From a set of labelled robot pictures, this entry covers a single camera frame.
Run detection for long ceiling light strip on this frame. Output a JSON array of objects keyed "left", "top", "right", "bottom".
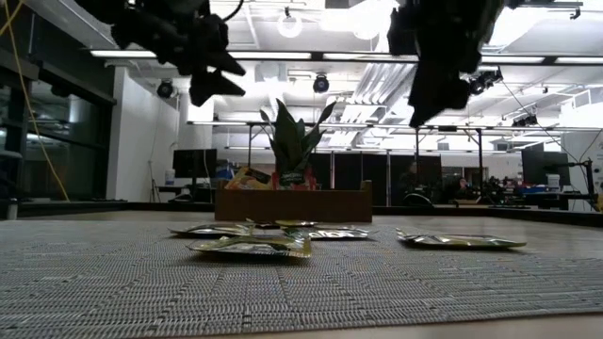
[
  {"left": 89, "top": 49, "right": 157, "bottom": 59},
  {"left": 323, "top": 53, "right": 419, "bottom": 63},
  {"left": 480, "top": 56, "right": 546, "bottom": 65},
  {"left": 229, "top": 51, "right": 313, "bottom": 60}
]

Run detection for snake plant in white pot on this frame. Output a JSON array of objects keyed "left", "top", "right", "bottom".
[{"left": 259, "top": 98, "right": 336, "bottom": 189}]

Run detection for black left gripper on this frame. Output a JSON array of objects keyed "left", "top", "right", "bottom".
[{"left": 112, "top": 0, "right": 247, "bottom": 108}]

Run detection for yellow hanging cable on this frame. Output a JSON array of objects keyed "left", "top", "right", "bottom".
[{"left": 0, "top": 0, "right": 71, "bottom": 202}]

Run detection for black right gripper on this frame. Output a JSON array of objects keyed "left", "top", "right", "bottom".
[{"left": 388, "top": 0, "right": 505, "bottom": 128}]

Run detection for black computer monitor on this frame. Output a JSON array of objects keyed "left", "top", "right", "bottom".
[
  {"left": 521, "top": 143, "right": 571, "bottom": 187},
  {"left": 171, "top": 148, "right": 218, "bottom": 179}
]

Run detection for black aluminium table frame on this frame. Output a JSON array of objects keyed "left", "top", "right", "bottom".
[{"left": 0, "top": 200, "right": 603, "bottom": 228}]

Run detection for black track spotlights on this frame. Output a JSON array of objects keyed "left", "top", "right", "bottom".
[{"left": 465, "top": 68, "right": 504, "bottom": 98}]

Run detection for brown wooden tray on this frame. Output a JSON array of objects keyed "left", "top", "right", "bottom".
[{"left": 214, "top": 180, "right": 373, "bottom": 223}]

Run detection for green yellow lemon tea sachet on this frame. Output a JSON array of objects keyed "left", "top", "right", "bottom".
[
  {"left": 395, "top": 228, "right": 528, "bottom": 250},
  {"left": 186, "top": 234, "right": 313, "bottom": 259},
  {"left": 285, "top": 225, "right": 378, "bottom": 241},
  {"left": 274, "top": 218, "right": 319, "bottom": 229},
  {"left": 168, "top": 221, "right": 258, "bottom": 238}
]

